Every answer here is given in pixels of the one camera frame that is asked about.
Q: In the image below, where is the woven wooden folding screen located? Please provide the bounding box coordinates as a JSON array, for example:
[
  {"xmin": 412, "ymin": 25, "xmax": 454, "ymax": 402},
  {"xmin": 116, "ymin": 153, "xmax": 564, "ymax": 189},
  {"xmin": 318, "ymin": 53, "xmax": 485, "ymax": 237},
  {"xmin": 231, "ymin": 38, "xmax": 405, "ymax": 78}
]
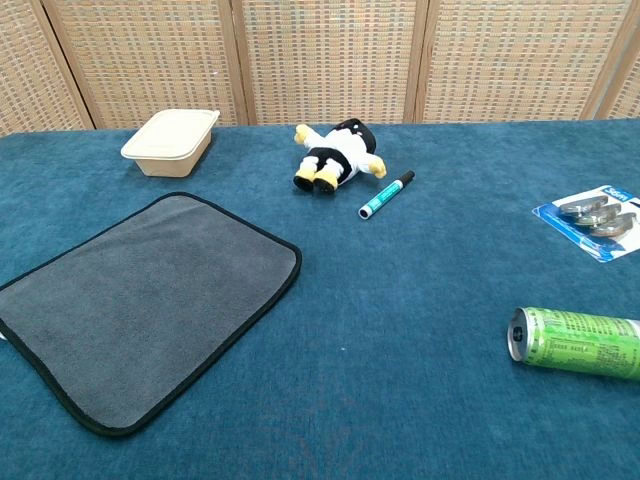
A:
[{"xmin": 0, "ymin": 0, "xmax": 640, "ymax": 137}]

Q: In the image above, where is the green drink can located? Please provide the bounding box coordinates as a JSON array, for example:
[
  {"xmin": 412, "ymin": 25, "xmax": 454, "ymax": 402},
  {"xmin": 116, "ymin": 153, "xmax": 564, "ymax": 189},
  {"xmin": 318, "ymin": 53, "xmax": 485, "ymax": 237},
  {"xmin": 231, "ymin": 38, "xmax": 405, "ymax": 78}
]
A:
[{"xmin": 507, "ymin": 306, "xmax": 640, "ymax": 384}]

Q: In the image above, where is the black white plush penguin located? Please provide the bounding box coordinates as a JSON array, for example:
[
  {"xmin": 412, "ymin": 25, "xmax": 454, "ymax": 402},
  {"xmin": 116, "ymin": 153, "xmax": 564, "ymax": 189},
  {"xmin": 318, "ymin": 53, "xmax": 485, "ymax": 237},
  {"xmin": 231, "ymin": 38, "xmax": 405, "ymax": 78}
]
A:
[{"xmin": 292, "ymin": 117, "xmax": 388, "ymax": 195}]

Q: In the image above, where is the blue felt table cover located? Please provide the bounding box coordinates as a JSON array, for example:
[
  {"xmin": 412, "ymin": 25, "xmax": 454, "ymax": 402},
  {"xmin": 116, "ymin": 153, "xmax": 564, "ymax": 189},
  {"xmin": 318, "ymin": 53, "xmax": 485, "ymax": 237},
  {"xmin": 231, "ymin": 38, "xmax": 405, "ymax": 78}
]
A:
[{"xmin": 0, "ymin": 119, "xmax": 640, "ymax": 480}]

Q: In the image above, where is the green marker with black cap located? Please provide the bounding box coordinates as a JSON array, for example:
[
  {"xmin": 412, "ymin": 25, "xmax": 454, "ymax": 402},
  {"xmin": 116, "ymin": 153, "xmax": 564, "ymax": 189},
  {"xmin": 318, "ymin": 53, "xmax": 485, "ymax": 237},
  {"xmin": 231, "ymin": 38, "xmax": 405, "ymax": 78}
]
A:
[{"xmin": 357, "ymin": 170, "xmax": 416, "ymax": 222}]

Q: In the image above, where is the beige lidded food container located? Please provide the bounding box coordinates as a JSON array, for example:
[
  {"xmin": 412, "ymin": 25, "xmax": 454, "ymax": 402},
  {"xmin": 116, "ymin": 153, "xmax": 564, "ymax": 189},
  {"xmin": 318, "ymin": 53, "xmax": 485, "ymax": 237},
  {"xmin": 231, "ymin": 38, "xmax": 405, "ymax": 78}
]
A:
[{"xmin": 120, "ymin": 108, "xmax": 221, "ymax": 178}]

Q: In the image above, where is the grey and green cloth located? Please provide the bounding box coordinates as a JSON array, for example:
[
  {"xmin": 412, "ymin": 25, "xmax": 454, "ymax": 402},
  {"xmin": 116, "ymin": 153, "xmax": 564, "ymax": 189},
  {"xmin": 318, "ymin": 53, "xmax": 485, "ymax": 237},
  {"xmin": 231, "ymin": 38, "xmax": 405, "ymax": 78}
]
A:
[{"xmin": 0, "ymin": 191, "xmax": 303, "ymax": 438}]

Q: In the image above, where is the blue blister pack of clips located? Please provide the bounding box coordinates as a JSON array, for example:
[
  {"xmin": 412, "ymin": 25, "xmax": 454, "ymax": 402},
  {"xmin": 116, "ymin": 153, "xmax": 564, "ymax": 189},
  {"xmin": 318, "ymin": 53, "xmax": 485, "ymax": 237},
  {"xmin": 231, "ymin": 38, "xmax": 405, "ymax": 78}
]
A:
[{"xmin": 531, "ymin": 184, "xmax": 640, "ymax": 264}]

